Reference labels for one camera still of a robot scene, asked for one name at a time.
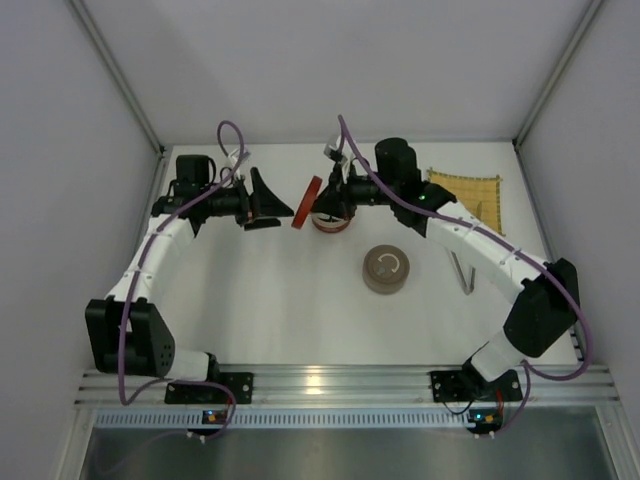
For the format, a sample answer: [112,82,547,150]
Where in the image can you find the red round lid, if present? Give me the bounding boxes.
[291,176,322,230]

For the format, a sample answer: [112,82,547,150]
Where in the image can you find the bamboo sushi mat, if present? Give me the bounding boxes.
[427,168,504,235]

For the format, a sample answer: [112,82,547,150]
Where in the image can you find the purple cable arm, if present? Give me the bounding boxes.
[117,119,247,445]
[337,114,594,441]

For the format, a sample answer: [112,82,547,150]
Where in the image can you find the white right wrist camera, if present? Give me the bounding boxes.
[323,134,355,172]

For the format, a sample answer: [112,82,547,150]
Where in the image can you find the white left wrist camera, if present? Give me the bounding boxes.
[220,148,250,185]

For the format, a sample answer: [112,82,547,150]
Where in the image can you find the slotted cable duct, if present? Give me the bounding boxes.
[94,408,497,430]

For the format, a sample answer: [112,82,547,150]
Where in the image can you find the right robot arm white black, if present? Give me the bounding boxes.
[311,137,579,394]

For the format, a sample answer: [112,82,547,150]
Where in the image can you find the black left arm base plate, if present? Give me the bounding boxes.
[164,371,254,405]

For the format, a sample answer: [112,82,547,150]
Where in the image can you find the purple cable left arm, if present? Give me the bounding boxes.
[117,119,247,445]

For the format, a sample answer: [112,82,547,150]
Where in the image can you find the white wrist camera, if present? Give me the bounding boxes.
[323,134,355,172]
[220,148,250,185]

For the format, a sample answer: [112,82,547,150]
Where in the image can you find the red metal lunch tin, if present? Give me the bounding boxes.
[311,213,351,234]

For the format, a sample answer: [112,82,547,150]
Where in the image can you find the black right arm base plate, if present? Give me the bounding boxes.
[428,369,523,404]

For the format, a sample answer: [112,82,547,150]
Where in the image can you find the brown round lid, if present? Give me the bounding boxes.
[362,245,410,281]

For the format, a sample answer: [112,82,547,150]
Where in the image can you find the metal tongs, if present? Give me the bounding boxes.
[449,251,476,296]

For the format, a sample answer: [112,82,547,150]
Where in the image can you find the aluminium mounting rail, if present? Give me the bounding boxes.
[74,363,621,407]

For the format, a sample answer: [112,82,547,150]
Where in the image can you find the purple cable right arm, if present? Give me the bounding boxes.
[337,114,594,441]

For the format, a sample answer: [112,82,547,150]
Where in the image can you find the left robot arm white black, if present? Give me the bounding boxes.
[85,152,294,405]

